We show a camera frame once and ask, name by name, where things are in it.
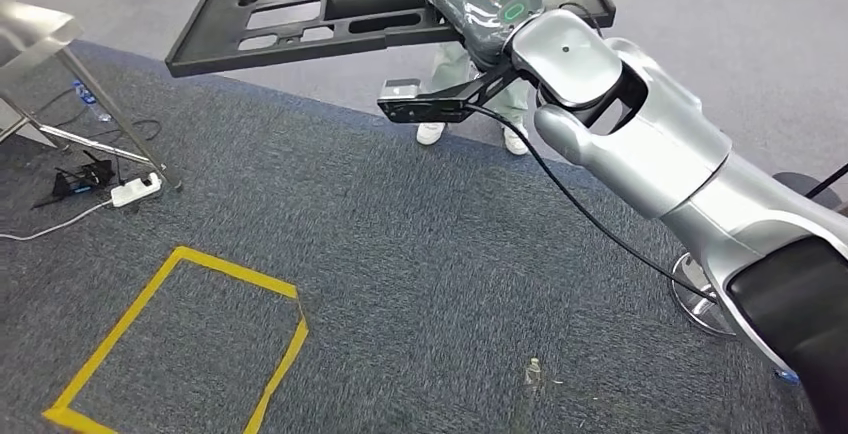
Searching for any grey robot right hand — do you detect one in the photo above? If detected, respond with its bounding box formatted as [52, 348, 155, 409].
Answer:
[418, 0, 546, 73]

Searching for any black plastic panel part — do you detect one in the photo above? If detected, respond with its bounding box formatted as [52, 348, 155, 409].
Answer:
[165, 0, 617, 79]

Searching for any stainless steel workbench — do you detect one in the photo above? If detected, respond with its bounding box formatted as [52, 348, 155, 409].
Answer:
[0, 0, 183, 192]

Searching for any person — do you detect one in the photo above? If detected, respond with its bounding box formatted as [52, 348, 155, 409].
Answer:
[415, 40, 531, 157]

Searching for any yellow floor tape square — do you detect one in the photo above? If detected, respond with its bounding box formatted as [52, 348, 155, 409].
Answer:
[41, 245, 311, 434]

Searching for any white power strip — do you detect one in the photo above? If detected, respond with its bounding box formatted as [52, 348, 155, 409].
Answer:
[110, 172, 164, 209]

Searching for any clear plastic water bottle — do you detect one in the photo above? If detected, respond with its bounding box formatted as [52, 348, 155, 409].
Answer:
[72, 79, 113, 124]

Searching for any black power adapter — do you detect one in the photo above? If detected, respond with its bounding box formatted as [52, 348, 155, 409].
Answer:
[33, 150, 115, 210]

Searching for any pale wrist camera, black bracket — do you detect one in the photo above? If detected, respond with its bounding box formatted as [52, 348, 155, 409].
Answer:
[377, 63, 525, 126]

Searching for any black camera cable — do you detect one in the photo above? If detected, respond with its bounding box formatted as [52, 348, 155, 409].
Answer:
[465, 103, 721, 304]

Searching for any white power cable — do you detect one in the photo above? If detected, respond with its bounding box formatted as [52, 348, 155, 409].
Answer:
[0, 199, 114, 242]

